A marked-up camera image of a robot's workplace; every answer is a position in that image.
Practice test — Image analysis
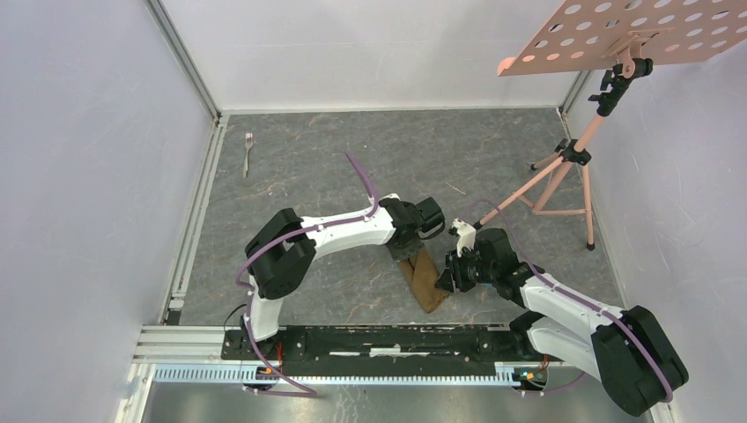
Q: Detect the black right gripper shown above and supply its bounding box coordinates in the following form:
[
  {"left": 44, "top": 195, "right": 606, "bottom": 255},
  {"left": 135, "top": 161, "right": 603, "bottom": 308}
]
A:
[{"left": 434, "top": 245, "right": 497, "bottom": 293}]

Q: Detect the brown cloth napkin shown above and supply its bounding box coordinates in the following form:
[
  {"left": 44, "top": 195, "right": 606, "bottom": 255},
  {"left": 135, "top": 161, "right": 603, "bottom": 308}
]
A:
[{"left": 398, "top": 248, "right": 450, "bottom": 314}]

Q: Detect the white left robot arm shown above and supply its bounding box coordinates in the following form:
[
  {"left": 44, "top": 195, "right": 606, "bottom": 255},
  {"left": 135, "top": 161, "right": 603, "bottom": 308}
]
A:
[{"left": 236, "top": 194, "right": 448, "bottom": 360}]

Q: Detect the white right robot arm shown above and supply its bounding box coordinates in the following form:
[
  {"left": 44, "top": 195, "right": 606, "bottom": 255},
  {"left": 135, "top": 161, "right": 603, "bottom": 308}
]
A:
[{"left": 437, "top": 220, "right": 690, "bottom": 417}]

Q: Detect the silver fork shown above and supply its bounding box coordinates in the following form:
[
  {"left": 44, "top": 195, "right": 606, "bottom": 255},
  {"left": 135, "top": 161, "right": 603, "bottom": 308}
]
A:
[{"left": 242, "top": 132, "right": 254, "bottom": 178}]

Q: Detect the pink music stand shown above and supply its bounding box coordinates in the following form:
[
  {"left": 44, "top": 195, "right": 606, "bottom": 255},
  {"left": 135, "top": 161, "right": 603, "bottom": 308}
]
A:
[{"left": 477, "top": 0, "right": 746, "bottom": 250}]

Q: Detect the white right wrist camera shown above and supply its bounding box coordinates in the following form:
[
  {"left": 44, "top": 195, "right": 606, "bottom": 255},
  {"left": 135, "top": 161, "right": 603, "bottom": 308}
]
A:
[{"left": 448, "top": 218, "right": 477, "bottom": 257}]

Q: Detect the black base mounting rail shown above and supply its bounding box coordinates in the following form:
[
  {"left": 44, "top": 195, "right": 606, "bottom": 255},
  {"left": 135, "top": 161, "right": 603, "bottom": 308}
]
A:
[{"left": 221, "top": 324, "right": 556, "bottom": 377}]

